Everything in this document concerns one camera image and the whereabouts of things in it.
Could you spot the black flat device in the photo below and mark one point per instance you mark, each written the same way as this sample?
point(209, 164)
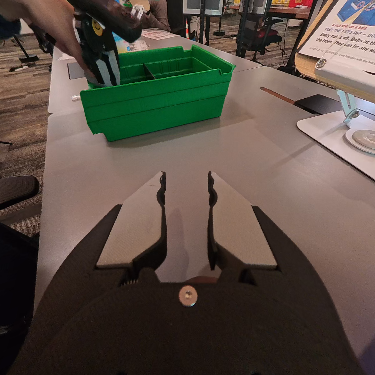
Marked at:
point(319, 104)

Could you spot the black light stand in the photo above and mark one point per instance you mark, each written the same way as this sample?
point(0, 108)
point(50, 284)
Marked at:
point(29, 59)

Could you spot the white paper sheet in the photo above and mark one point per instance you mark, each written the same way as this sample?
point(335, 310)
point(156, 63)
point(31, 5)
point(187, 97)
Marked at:
point(63, 57)

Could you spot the black chair armrest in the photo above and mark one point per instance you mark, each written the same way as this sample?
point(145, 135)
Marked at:
point(17, 190)

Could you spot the photo printed paper sheet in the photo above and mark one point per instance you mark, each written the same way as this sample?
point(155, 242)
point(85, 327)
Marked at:
point(140, 45)

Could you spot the printed instruction sheet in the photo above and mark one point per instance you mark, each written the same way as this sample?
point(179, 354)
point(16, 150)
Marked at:
point(337, 38)

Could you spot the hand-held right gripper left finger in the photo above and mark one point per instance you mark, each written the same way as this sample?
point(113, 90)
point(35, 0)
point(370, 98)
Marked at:
point(131, 234)

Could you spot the text printed paper sheet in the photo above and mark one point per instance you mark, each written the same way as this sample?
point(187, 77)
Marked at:
point(159, 34)

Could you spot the small white plastic piece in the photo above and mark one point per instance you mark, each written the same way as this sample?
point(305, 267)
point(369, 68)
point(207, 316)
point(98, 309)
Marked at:
point(75, 97)

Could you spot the person's left forearm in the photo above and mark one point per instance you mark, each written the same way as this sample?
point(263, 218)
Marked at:
point(8, 27)

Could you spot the blue printed packet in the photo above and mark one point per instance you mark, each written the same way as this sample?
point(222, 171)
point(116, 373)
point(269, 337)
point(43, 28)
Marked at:
point(123, 44)

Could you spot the black white marker pen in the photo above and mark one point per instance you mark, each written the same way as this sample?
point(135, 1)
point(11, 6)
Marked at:
point(19, 69)

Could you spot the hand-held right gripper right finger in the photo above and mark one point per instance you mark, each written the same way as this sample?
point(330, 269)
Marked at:
point(240, 234)

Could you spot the grey panel on stand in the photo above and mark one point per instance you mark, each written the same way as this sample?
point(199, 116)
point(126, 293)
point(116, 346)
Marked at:
point(202, 5)

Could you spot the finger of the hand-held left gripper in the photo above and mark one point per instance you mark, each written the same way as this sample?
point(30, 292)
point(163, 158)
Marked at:
point(114, 70)
point(99, 71)

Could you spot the round metal clip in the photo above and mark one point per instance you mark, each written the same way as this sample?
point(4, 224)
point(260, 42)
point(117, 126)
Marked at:
point(321, 63)

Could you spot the orange traffic cone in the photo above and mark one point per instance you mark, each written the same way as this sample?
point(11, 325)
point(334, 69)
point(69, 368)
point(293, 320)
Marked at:
point(188, 30)

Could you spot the black bin divider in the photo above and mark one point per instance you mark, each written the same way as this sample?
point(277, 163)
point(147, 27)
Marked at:
point(151, 73)

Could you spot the white tilting document stand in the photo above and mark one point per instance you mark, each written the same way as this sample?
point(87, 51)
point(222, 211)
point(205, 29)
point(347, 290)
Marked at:
point(322, 131)

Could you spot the clear acrylic stand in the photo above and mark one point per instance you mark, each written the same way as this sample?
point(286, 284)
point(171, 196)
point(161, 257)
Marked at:
point(137, 10)

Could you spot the green plastic bin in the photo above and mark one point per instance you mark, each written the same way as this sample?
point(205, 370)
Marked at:
point(161, 117)

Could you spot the person's left hand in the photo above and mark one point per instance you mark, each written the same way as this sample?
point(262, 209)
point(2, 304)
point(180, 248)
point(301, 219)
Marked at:
point(49, 17)

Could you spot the black office chair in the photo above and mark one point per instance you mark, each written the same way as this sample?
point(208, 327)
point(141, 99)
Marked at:
point(260, 35)

